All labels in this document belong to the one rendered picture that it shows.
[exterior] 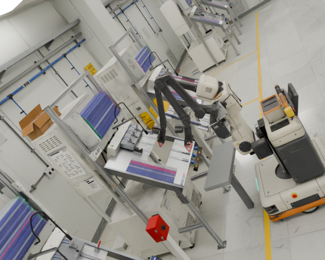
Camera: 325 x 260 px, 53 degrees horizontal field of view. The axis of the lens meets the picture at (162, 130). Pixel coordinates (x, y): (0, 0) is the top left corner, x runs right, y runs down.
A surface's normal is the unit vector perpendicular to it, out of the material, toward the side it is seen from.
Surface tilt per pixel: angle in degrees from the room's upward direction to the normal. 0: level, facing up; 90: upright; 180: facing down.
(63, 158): 88
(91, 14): 90
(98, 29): 90
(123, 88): 90
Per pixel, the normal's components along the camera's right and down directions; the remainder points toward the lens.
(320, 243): -0.56, -0.75
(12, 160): 0.80, -0.38
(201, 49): -0.22, 0.54
